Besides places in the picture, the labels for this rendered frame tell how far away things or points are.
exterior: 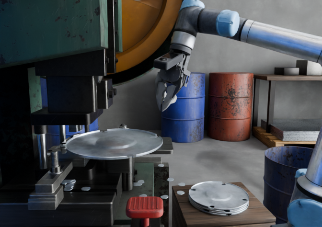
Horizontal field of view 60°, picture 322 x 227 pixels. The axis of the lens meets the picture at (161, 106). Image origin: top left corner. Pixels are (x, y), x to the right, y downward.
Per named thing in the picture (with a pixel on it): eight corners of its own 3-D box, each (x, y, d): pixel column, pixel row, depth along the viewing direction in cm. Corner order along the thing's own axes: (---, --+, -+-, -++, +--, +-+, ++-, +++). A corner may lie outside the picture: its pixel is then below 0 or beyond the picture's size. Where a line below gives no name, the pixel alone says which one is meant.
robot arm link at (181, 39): (191, 33, 85) (167, 29, 89) (187, 47, 85) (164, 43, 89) (199, 40, 92) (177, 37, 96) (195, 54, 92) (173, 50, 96)
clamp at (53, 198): (77, 178, 78) (75, 142, 76) (55, 209, 61) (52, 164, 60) (55, 178, 78) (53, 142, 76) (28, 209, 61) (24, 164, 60)
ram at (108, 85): (118, 104, 91) (116, 9, 86) (110, 112, 76) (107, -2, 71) (65, 104, 91) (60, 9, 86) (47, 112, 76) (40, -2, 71)
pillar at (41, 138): (49, 166, 79) (46, 117, 76) (46, 169, 77) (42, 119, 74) (41, 166, 79) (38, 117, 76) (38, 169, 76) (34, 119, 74)
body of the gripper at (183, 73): (186, 89, 93) (196, 54, 93) (177, 85, 86) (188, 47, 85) (166, 84, 97) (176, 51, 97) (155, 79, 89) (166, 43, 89)
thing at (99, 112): (104, 119, 94) (103, 103, 93) (90, 134, 74) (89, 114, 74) (56, 119, 94) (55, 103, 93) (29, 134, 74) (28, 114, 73)
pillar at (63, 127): (67, 148, 95) (65, 107, 93) (65, 150, 93) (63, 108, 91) (61, 148, 95) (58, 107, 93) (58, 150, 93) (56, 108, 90)
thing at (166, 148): (170, 174, 94) (171, 135, 92) (173, 193, 81) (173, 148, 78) (97, 174, 94) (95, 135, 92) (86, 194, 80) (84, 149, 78)
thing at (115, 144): (179, 150, 79) (180, 147, 78) (74, 167, 66) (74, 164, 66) (141, 127, 104) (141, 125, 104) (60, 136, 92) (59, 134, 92)
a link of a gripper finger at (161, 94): (167, 112, 94) (174, 85, 93) (159, 110, 88) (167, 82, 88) (159, 109, 95) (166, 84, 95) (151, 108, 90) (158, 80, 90)
